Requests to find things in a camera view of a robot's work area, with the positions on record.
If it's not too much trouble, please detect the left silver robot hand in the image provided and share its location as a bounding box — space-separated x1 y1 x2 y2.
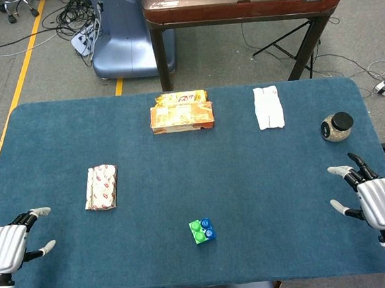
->
0 205 59 275

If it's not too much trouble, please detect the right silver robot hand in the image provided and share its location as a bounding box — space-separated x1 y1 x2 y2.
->
325 149 385 236

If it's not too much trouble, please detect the blue toy block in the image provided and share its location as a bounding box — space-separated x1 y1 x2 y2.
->
198 217 218 242

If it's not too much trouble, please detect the green building block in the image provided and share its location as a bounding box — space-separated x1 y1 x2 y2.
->
188 218 207 246

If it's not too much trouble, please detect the glass jar with black lid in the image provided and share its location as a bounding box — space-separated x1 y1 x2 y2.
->
318 111 356 144

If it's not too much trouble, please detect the red and white patterned packet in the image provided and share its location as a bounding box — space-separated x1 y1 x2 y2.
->
81 163 122 213

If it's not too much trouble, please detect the white paper packet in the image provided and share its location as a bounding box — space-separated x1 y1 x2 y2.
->
253 85 286 132

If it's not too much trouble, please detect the blue table cloth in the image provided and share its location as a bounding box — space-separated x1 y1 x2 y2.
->
0 72 385 288

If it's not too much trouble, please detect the orange biscuit box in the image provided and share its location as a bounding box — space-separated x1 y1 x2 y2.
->
148 101 216 136

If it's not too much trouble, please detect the white power strip with plugs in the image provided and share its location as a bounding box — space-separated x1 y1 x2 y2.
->
69 22 101 58

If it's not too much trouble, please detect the yellow snack packet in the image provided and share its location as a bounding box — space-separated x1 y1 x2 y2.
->
154 88 210 108

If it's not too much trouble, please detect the wheeled metal stool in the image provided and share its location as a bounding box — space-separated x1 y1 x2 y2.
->
0 0 41 26

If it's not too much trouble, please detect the brown mahjong table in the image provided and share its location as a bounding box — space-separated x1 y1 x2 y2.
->
142 0 353 94

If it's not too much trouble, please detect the tangle of black cables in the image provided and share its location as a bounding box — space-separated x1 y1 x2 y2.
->
40 0 106 72

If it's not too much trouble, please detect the blue-grey machine pedestal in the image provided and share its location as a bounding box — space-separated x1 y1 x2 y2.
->
86 0 179 82

